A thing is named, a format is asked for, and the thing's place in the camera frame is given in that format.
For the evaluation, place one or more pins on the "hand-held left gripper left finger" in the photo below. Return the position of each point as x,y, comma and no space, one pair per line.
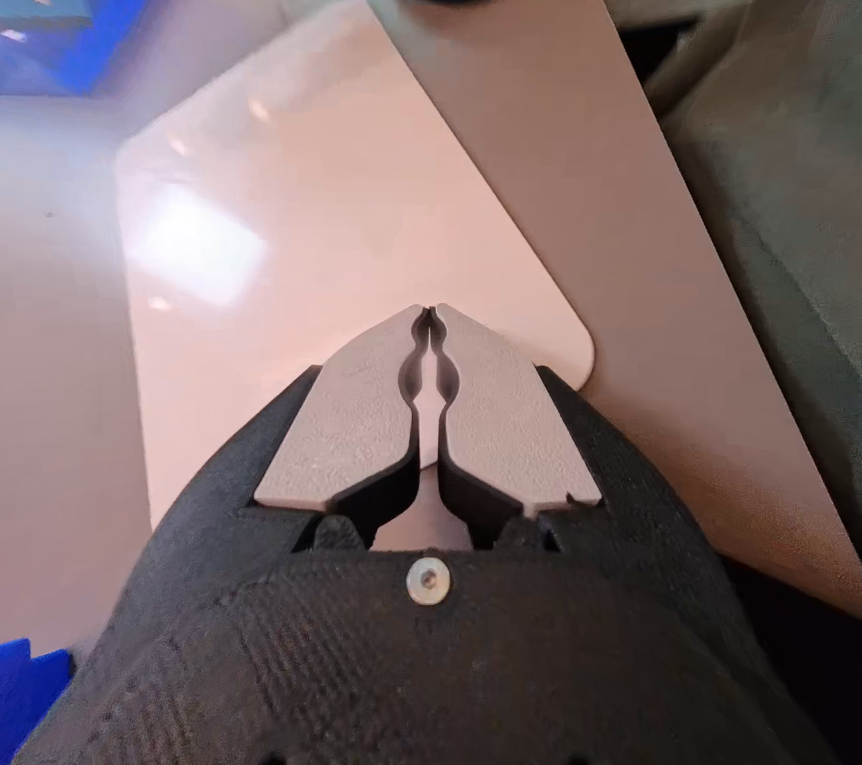
343,428

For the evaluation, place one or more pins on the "person's green sweatshirt torso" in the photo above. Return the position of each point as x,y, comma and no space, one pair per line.
774,172

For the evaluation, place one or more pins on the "white whiteboard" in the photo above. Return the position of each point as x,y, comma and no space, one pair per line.
303,206

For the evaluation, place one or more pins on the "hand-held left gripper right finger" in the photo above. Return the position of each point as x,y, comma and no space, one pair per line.
512,428

